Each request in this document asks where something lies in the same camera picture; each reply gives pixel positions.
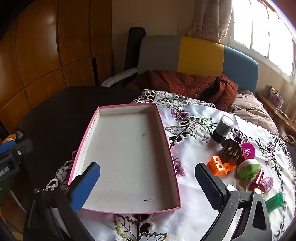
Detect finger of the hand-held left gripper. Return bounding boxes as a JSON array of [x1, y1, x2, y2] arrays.
[[0, 138, 33, 163]]

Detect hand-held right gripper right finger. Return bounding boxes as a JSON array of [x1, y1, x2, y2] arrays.
[[195, 163, 273, 241]]

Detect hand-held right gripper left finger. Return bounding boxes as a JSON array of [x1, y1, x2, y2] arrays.
[[23, 162, 101, 241]]

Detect orange cube blocks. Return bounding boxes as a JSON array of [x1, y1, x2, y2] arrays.
[[207, 156, 237, 175]]

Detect brown wooden massage comb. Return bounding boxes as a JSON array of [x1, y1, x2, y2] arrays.
[[221, 137, 245, 163]]

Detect green white plastic case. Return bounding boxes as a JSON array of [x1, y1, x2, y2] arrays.
[[236, 158, 261, 180]]

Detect pink cardboard box tray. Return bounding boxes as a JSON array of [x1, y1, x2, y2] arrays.
[[68, 103, 181, 215]]

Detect red puzzle piece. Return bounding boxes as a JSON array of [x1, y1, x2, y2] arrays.
[[251, 170, 265, 192]]

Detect magenta sink strainer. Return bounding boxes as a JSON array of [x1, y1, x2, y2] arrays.
[[240, 142, 256, 160]]

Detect grey cylindrical cup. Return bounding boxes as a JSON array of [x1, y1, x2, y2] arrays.
[[211, 115, 234, 145]]

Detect purple carved egg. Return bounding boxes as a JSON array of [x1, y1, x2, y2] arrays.
[[261, 176, 274, 193]]

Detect green plastic holder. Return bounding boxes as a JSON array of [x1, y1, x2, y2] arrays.
[[265, 193, 287, 213]]

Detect orange white object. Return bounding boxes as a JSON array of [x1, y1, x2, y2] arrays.
[[0, 131, 23, 145]]

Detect white embroidered floral tablecloth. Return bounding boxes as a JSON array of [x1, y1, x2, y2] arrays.
[[45, 89, 292, 241]]

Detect beige duvet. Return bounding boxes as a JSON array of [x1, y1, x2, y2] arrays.
[[228, 89, 279, 136]]

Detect wooden side table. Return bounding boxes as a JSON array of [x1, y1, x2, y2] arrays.
[[255, 91, 296, 144]]

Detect rust brown quilted jacket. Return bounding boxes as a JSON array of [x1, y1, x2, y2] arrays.
[[126, 70, 238, 111]]

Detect wooden wardrobe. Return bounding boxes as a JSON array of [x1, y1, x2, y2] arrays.
[[0, 0, 114, 130]]

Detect pink printed box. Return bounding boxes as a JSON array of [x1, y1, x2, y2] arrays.
[[268, 86, 284, 109]]

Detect multicolour padded chair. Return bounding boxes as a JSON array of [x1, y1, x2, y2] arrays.
[[137, 35, 259, 93]]

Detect window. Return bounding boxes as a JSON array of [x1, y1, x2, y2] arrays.
[[231, 0, 296, 81]]

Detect pink curtain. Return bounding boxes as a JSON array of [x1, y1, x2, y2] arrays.
[[187, 0, 234, 44]]

